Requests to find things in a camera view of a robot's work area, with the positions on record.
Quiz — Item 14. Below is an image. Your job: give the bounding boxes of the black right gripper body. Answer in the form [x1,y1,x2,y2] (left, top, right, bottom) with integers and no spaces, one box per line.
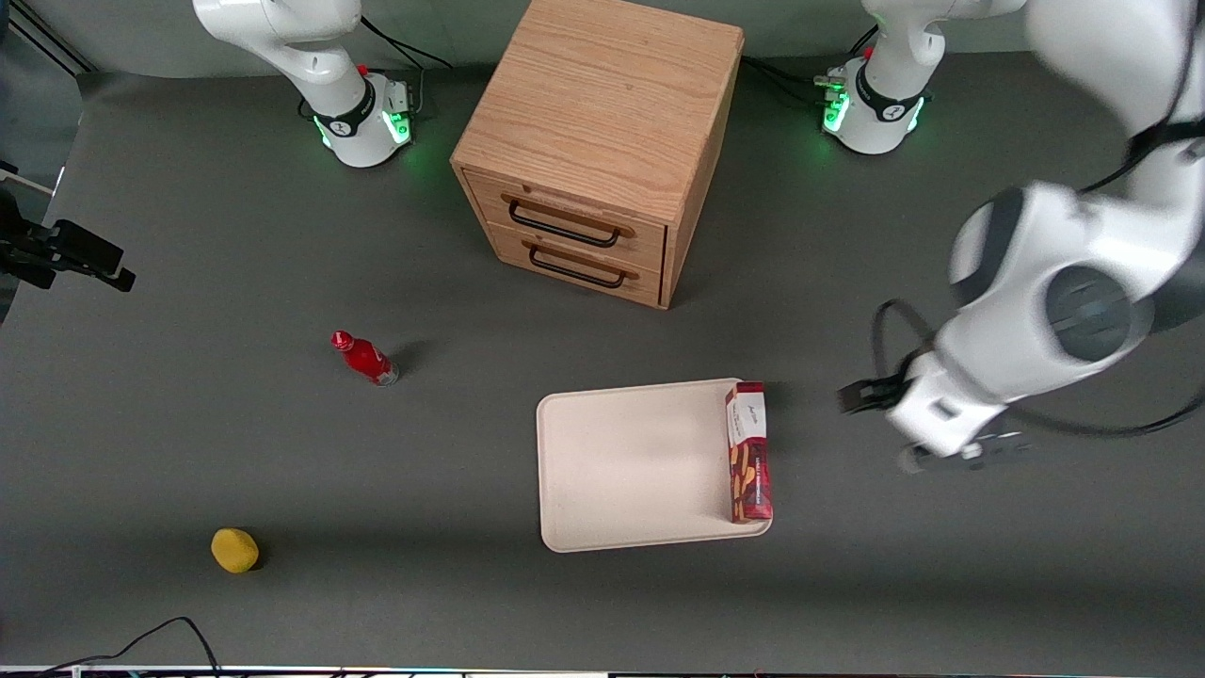
[0,186,59,290]

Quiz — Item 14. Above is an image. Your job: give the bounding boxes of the red cookie box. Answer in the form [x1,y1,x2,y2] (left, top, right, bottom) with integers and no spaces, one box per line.
[724,379,775,525]

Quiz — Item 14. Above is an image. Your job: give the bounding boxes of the beige rectangular tray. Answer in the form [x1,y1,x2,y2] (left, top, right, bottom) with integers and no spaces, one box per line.
[536,378,774,554]

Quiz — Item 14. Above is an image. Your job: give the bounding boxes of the dark grey table mat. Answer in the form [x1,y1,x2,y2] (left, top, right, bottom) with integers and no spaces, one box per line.
[0,38,1205,671]

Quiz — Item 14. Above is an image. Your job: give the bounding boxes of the small red bottle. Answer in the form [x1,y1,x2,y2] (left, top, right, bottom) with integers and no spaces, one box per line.
[329,330,401,388]

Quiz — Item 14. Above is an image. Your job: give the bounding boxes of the yellow sponge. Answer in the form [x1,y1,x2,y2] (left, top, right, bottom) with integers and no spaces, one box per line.
[210,527,261,574]

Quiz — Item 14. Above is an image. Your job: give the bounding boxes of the wooden two-drawer cabinet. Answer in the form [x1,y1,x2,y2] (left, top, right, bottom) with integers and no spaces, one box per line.
[450,0,746,311]

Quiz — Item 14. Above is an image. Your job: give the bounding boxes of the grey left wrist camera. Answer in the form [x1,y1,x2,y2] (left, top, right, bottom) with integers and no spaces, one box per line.
[896,430,1030,475]

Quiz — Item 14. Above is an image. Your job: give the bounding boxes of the black frame bar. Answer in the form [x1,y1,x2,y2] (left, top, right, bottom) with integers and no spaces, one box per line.
[8,0,97,74]

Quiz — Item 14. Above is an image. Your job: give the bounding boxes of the black drawer handle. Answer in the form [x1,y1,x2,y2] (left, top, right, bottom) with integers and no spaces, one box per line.
[520,237,640,290]
[501,192,636,250]

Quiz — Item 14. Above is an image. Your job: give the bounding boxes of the black left arm base cables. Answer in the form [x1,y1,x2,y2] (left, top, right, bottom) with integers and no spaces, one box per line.
[741,26,882,112]

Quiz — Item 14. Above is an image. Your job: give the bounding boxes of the black arm base cables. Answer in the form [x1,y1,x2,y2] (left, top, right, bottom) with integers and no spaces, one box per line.
[360,13,455,120]
[741,26,882,112]

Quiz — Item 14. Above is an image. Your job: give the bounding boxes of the black cable on table edge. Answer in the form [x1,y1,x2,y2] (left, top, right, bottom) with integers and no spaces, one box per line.
[36,616,223,675]

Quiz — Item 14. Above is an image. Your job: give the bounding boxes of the black right arm base cables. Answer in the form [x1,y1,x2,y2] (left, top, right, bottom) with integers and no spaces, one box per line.
[360,13,455,120]

